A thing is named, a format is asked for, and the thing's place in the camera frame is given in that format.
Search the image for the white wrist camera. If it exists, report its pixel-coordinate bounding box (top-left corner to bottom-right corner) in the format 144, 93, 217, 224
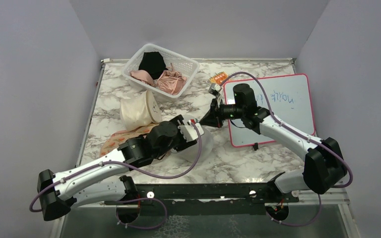
208, 83, 222, 98
178, 119, 204, 142

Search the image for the floral orange laundry bag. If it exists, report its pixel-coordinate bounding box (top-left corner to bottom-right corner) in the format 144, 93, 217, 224
98, 123, 158, 158

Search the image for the pink satin bra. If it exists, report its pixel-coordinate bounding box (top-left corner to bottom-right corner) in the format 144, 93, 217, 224
157, 70, 188, 95

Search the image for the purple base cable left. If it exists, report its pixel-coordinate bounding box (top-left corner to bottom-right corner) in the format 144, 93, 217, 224
115, 196, 168, 231

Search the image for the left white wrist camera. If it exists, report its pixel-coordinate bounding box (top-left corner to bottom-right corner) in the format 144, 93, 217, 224
178, 119, 204, 142

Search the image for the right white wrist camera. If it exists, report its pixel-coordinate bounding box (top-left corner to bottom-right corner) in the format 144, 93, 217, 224
208, 83, 222, 98

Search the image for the beige bra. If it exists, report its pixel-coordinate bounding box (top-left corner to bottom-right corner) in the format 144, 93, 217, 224
130, 70, 155, 86

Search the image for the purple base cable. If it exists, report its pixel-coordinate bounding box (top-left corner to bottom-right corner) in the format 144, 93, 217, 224
115, 196, 168, 231
265, 193, 322, 228

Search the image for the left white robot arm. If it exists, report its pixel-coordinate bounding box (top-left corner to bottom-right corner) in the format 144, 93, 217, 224
29, 115, 204, 221

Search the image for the white plastic basket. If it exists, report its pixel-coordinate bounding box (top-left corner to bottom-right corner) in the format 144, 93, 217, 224
122, 43, 199, 102

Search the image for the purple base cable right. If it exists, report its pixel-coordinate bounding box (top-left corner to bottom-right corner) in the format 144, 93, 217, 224
265, 193, 322, 228

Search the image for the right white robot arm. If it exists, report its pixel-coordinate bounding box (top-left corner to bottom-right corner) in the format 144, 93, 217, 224
200, 83, 348, 202

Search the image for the cream cylindrical laundry bag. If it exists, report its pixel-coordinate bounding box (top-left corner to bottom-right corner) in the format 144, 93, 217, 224
120, 91, 163, 131

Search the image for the pink framed whiteboard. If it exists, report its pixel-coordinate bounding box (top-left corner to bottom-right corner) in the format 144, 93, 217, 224
223, 74, 316, 148

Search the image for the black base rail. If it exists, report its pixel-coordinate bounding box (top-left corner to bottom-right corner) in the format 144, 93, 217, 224
104, 183, 299, 216

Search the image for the black garment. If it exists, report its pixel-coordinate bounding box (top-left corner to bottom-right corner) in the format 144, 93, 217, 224
138, 52, 167, 80

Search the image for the orange card pack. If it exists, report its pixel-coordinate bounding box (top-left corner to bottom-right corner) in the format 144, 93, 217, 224
209, 72, 228, 85

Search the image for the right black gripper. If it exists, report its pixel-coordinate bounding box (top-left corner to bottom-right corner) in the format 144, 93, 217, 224
199, 97, 245, 129

